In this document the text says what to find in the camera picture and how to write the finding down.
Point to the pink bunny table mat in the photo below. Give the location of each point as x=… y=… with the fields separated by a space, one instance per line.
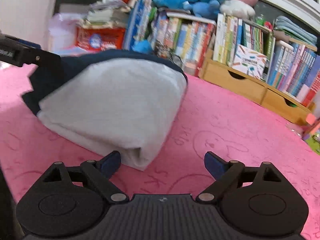
x=162 y=201

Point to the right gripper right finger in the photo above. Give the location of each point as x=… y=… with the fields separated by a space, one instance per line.
x=255 y=201

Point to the pink toy house frame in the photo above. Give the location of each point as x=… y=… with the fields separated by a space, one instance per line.
x=311 y=133

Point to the row of upright books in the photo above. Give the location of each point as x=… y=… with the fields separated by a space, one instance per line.
x=292 y=64

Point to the stack of papers and booklets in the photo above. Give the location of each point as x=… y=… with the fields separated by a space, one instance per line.
x=111 y=14

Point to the blue plush ball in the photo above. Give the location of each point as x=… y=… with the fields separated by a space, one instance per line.
x=143 y=47

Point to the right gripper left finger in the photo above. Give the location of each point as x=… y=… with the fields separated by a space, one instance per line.
x=66 y=201

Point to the white and navy jacket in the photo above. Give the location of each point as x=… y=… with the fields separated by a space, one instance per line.
x=115 y=100

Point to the white pencil pattern box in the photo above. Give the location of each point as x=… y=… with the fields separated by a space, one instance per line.
x=249 y=62

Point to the wooden drawer organizer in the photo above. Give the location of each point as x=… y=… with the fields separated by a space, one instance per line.
x=253 y=89

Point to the red plastic crate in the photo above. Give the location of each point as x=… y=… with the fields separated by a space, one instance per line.
x=99 y=39

